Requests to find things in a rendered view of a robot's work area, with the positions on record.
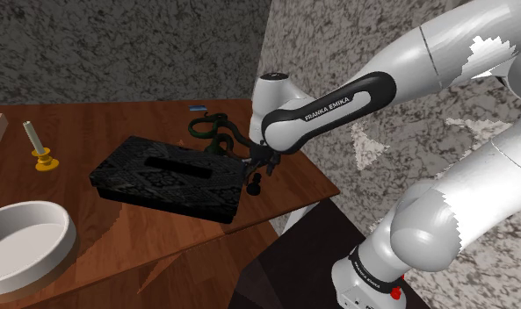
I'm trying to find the dark robot stand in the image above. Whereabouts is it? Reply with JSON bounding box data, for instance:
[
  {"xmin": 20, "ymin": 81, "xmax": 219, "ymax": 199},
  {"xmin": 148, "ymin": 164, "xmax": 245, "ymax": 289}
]
[{"xmin": 228, "ymin": 198, "xmax": 432, "ymax": 309}]

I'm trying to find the white round bowl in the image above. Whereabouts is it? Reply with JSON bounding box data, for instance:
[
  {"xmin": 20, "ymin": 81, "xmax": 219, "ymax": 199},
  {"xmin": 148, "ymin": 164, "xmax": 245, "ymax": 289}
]
[{"xmin": 0, "ymin": 200, "xmax": 78, "ymax": 298}]

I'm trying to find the brown wooden table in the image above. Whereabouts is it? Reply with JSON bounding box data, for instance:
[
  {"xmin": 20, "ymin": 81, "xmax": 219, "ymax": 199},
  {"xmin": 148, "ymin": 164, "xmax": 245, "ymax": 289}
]
[{"xmin": 0, "ymin": 98, "xmax": 341, "ymax": 309}]

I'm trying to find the black patterned tissue box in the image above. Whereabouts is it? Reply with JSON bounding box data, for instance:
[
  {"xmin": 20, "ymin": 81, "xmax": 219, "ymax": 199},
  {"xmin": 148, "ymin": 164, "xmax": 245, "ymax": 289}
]
[{"xmin": 88, "ymin": 135, "xmax": 249, "ymax": 225}]

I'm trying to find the pale candle in yellow holder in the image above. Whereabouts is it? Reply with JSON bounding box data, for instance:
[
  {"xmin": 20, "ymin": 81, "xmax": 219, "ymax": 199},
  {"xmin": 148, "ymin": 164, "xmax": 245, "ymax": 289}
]
[{"xmin": 21, "ymin": 120, "xmax": 61, "ymax": 173}]

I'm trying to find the small black pawn-shaped figure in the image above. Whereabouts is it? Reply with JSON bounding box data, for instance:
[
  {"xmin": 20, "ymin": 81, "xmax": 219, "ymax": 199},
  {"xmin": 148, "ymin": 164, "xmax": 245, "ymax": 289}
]
[{"xmin": 246, "ymin": 172, "xmax": 264, "ymax": 198}]

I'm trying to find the dark green snake figure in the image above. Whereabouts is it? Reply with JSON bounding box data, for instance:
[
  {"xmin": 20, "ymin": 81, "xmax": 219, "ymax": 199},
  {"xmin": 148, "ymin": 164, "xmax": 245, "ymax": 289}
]
[{"xmin": 187, "ymin": 112, "xmax": 253, "ymax": 158}]

